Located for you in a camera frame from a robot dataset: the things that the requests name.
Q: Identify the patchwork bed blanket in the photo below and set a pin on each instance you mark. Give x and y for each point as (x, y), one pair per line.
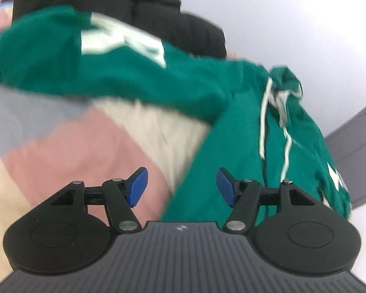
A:
(79, 146)

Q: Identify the green hoodie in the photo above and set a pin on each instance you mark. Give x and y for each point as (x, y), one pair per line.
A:
(140, 76)

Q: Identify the grey door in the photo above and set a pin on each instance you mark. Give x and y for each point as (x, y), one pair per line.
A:
(356, 158)

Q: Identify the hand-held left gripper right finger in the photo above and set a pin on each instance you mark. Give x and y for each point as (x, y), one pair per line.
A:
(227, 186)

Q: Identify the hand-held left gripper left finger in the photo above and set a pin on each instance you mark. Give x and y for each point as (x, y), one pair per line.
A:
(137, 186)

